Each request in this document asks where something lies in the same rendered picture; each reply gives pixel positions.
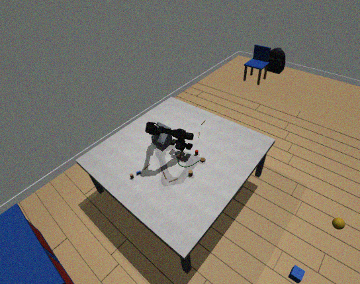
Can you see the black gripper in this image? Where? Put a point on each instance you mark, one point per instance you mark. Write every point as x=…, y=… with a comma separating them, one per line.
x=187, y=146

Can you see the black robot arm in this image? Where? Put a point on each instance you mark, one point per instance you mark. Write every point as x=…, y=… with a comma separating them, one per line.
x=179, y=133

